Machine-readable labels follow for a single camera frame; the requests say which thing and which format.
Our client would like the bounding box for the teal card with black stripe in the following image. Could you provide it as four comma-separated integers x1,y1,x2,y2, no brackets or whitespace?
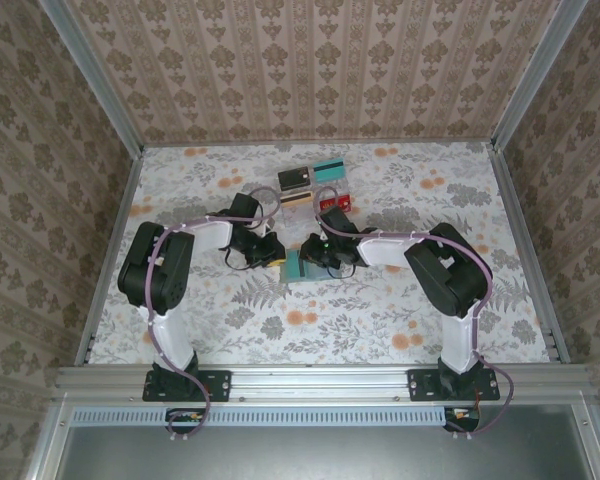
312,158,346,183
283,248,307,282

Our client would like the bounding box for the clear acrylic card organizer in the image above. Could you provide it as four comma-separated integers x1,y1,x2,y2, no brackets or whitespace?
277,158,355,235

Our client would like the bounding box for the red card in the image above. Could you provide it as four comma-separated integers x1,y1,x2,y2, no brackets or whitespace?
318,194,352,214

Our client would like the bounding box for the orange card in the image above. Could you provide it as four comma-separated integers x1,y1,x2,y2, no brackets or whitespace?
280,190,315,209

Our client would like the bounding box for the floral patterned table cover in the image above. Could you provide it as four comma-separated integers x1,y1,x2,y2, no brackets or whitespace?
87,141,555,367

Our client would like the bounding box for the black connector block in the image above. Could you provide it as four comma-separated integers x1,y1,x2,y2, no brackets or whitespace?
443,405,482,432
165,407,207,427

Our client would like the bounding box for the grey steel sheet panel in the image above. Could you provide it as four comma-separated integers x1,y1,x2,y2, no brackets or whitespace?
54,404,600,480

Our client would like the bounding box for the thin black left gripper cable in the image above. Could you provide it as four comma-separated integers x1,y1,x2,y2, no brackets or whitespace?
223,244,254,272

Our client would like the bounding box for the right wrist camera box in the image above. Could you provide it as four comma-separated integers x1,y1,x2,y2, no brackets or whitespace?
319,205,352,236

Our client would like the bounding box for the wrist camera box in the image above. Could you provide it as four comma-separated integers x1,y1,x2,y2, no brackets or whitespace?
319,205,352,236
228,192,273,237

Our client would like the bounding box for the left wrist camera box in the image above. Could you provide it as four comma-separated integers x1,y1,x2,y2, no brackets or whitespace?
228,192,273,237

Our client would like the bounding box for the long aluminium base rail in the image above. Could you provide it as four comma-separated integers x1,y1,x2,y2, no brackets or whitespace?
54,363,592,404

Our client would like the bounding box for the thin aluminium rear rail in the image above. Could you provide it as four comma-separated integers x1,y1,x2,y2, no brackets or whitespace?
140,138,496,148

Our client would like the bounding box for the aluminium table side rail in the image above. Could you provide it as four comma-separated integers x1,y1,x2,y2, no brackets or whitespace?
488,142,572,365
73,147,145,366

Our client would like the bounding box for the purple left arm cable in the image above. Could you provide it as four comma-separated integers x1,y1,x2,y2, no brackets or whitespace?
146,185,284,442

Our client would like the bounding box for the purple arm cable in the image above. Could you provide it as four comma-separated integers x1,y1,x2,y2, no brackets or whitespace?
312,185,514,442
146,185,284,442

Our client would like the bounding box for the grey slotted cable duct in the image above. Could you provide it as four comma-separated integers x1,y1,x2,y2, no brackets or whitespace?
71,405,451,427

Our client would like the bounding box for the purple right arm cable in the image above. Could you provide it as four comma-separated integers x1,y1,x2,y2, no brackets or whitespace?
312,185,514,442

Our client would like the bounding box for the aluminium corner post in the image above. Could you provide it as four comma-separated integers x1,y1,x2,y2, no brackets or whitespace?
490,0,590,151
37,0,146,154

